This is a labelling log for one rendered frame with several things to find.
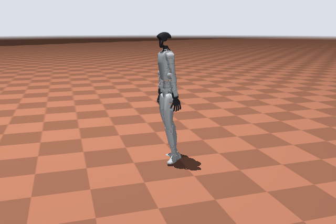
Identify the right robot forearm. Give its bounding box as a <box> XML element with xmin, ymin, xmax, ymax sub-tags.
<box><xmin>158</xmin><ymin>76</ymin><xmax>164</xmax><ymax>92</ymax></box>

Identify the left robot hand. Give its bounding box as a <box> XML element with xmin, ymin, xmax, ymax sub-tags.
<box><xmin>170</xmin><ymin>93</ymin><xmax>181</xmax><ymax>111</ymax></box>

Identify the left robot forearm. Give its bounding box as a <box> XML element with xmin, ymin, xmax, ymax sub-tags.
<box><xmin>170</xmin><ymin>72</ymin><xmax>178</xmax><ymax>97</ymax></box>

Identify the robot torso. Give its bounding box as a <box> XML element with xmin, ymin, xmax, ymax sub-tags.
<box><xmin>157</xmin><ymin>49</ymin><xmax>173</xmax><ymax>96</ymax></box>

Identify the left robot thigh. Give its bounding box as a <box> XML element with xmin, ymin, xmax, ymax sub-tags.
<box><xmin>163</xmin><ymin>91</ymin><xmax>174</xmax><ymax>131</ymax></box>

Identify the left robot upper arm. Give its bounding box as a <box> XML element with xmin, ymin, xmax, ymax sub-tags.
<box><xmin>165</xmin><ymin>52</ymin><xmax>176</xmax><ymax>79</ymax></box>

